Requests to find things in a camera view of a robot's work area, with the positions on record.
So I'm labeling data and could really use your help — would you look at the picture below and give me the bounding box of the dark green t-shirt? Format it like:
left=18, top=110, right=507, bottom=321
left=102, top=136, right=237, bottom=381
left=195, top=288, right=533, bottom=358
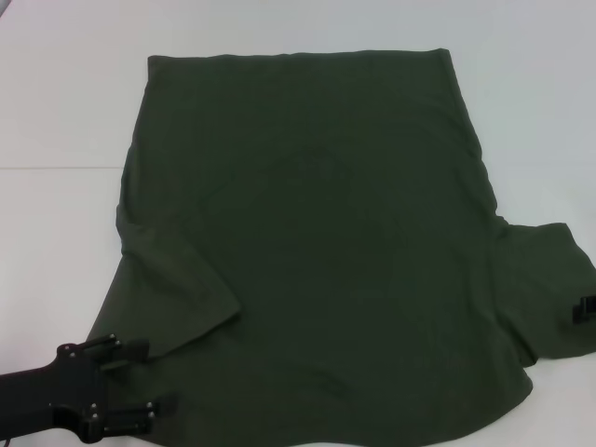
left=86, top=46, right=596, bottom=447

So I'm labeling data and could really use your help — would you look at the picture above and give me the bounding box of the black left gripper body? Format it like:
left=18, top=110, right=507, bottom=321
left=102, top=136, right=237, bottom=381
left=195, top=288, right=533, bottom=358
left=0, top=341, right=107, bottom=444

